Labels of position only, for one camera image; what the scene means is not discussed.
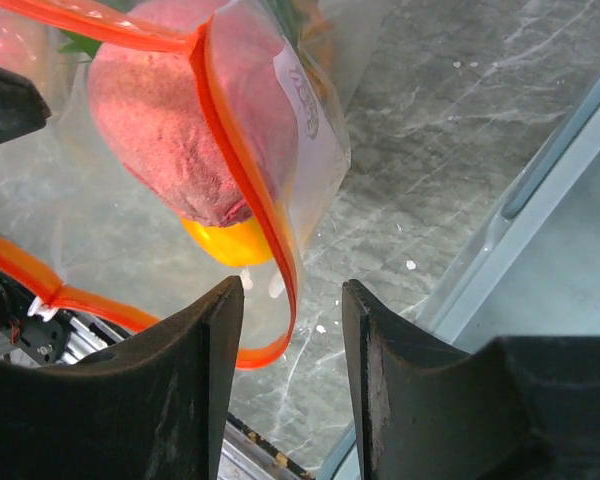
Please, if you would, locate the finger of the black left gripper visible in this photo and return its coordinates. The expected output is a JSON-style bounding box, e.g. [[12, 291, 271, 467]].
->
[[0, 67, 51, 144]]

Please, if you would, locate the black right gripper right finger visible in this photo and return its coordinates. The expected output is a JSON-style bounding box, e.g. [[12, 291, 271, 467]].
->
[[342, 280, 600, 479]]

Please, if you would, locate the pink toy fruit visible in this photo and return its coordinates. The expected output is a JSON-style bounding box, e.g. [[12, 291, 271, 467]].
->
[[88, 1, 298, 226]]

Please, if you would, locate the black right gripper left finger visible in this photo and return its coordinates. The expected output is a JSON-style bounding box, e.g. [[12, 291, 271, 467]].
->
[[0, 275, 245, 480]]

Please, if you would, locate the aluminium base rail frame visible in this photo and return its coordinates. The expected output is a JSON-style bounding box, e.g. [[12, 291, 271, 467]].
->
[[0, 289, 311, 480]]

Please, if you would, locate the small yellow toy fruit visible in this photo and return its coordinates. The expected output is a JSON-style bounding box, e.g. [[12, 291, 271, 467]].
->
[[178, 200, 274, 268]]

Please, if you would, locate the toy peach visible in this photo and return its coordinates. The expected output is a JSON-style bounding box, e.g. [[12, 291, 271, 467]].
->
[[0, 8, 48, 80]]

